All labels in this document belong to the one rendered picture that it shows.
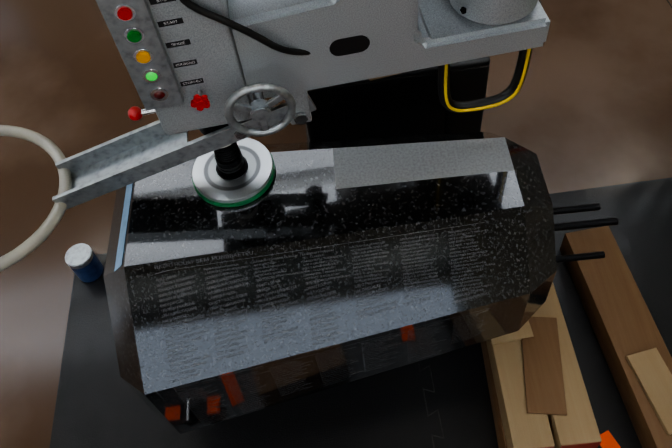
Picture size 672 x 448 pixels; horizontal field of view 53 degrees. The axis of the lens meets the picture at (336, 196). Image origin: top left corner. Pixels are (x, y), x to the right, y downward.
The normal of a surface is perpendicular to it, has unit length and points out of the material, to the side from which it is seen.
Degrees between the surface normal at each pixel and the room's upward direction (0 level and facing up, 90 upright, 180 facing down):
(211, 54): 90
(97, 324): 0
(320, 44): 90
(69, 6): 0
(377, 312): 45
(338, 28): 90
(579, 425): 0
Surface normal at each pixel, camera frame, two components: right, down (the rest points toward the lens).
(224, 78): 0.18, 0.79
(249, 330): 0.03, 0.15
